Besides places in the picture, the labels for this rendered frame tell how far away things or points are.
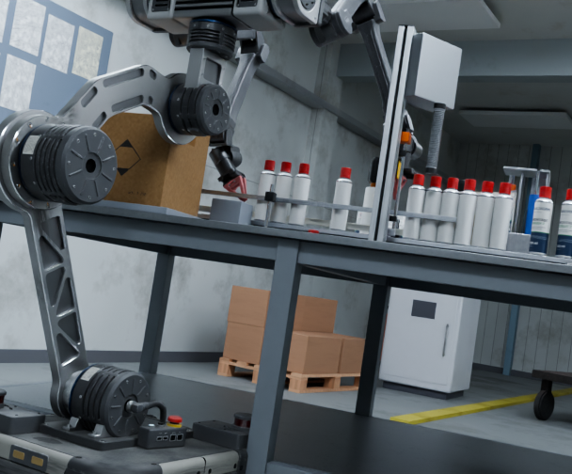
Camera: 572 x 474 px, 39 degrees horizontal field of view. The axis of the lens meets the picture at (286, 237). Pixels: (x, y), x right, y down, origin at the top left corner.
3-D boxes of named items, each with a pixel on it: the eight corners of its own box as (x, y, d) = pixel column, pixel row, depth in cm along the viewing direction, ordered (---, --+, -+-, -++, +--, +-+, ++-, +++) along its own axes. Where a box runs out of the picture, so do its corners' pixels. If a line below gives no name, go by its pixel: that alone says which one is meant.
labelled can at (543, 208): (546, 258, 239) (555, 189, 240) (546, 256, 234) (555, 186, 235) (528, 255, 241) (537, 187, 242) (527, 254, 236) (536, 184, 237)
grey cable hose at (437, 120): (436, 175, 241) (447, 106, 243) (436, 173, 238) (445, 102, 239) (425, 174, 242) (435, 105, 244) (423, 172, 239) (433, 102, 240)
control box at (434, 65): (453, 109, 246) (462, 48, 247) (414, 95, 236) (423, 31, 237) (429, 113, 254) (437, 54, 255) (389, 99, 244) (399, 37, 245)
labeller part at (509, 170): (549, 179, 253) (550, 176, 253) (549, 172, 243) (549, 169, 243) (505, 175, 258) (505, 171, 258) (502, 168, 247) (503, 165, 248)
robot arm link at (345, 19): (338, -13, 267) (365, -26, 262) (356, 24, 271) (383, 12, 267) (305, 26, 230) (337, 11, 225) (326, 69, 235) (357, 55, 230)
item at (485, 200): (488, 250, 245) (498, 183, 246) (487, 249, 240) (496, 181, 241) (471, 248, 247) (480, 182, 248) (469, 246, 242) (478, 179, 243)
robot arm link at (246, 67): (239, 42, 292) (264, 39, 287) (246, 54, 297) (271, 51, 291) (199, 136, 273) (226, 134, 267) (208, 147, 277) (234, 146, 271)
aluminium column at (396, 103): (385, 250, 240) (416, 30, 244) (381, 249, 235) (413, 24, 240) (370, 248, 241) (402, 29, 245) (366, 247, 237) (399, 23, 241)
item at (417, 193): (420, 242, 251) (429, 177, 252) (417, 240, 246) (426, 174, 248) (403, 240, 253) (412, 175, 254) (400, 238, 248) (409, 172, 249)
